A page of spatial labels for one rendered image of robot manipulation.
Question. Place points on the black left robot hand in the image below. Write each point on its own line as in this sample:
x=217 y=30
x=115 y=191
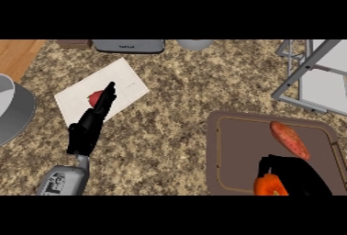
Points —
x=90 y=122

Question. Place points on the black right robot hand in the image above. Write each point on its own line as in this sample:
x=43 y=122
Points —
x=295 y=176

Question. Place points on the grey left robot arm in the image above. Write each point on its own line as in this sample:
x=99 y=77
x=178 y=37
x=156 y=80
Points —
x=62 y=181

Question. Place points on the orange squash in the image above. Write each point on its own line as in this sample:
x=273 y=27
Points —
x=267 y=186

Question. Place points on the brown tray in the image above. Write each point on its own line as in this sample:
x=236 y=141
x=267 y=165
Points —
x=243 y=153

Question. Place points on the grey tiered shelf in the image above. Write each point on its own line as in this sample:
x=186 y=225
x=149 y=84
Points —
x=316 y=76

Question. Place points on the white cutting board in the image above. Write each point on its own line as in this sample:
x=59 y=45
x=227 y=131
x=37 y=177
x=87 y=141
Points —
x=90 y=91

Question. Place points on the orange sweet potato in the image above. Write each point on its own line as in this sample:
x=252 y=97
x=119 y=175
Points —
x=288 y=139

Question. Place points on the grey round pot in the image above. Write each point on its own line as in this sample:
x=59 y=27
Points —
x=10 y=110

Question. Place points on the brown wooden block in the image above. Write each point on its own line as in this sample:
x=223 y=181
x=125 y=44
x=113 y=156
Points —
x=74 y=44

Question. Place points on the grey appliance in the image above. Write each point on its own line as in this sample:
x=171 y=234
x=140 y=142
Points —
x=128 y=46

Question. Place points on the pale grey round container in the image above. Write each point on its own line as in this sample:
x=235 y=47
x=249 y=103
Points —
x=195 y=43

